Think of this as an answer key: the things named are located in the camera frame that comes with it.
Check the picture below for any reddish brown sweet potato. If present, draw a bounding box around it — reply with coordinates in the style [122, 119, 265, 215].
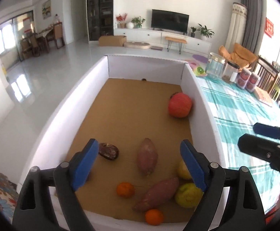
[136, 138, 158, 176]

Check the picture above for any wooden dining table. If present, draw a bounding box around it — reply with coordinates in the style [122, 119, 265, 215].
[19, 22, 65, 59]

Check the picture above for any long sweet potato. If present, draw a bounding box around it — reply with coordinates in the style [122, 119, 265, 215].
[133, 177, 179, 212]

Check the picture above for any red snack tin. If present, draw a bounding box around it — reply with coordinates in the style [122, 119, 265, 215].
[245, 72, 260, 93]
[236, 68, 251, 89]

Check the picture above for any small potted plant left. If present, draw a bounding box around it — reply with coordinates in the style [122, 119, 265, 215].
[131, 16, 146, 28]

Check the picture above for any grey curtain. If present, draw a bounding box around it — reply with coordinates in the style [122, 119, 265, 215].
[241, 0, 267, 55]

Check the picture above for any fruit pattern cushion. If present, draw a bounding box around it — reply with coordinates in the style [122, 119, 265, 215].
[185, 54, 208, 77]

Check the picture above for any small orange mandarin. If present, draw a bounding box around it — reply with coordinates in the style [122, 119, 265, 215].
[116, 182, 135, 198]

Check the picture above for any dark display shelf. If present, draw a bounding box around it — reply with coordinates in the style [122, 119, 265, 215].
[87, 0, 114, 41]

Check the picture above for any clear glass jar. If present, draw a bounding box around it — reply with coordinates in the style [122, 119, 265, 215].
[205, 52, 226, 79]

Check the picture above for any brown cardboard box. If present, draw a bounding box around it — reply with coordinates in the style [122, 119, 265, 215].
[99, 35, 127, 47]

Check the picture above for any wooden chair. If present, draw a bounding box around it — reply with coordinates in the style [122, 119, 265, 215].
[253, 56, 280, 100]

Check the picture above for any black flat television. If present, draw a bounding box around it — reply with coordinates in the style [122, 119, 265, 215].
[151, 9, 189, 34]

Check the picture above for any right red snack tin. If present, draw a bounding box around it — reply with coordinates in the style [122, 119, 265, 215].
[245, 72, 260, 93]

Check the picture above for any red flower vase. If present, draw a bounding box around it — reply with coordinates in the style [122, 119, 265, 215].
[116, 13, 127, 28]

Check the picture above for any wooden bench stool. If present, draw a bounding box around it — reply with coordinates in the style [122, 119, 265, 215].
[164, 36, 188, 55]

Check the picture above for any green potted plant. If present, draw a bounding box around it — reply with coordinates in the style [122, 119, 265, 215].
[197, 24, 215, 41]

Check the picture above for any teal plaid tablecloth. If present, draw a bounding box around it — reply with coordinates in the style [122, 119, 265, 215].
[197, 77, 280, 212]

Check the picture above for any orange book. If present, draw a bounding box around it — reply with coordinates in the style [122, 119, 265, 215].
[253, 86, 274, 107]

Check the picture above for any clear canister black lid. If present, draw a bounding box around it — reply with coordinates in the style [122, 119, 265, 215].
[222, 61, 239, 84]

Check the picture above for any yellow green round fruit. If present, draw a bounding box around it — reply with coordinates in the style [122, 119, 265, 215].
[177, 160, 192, 180]

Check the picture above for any left red snack tin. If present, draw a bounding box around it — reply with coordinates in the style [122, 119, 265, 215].
[236, 68, 251, 89]

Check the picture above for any red apple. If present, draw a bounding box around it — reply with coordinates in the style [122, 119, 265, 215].
[168, 92, 192, 118]

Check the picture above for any white cardboard box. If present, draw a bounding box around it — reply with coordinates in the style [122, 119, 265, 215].
[20, 55, 226, 230]

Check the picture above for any bumpy yellow citrus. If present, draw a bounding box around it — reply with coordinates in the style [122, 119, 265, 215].
[175, 183, 203, 209]

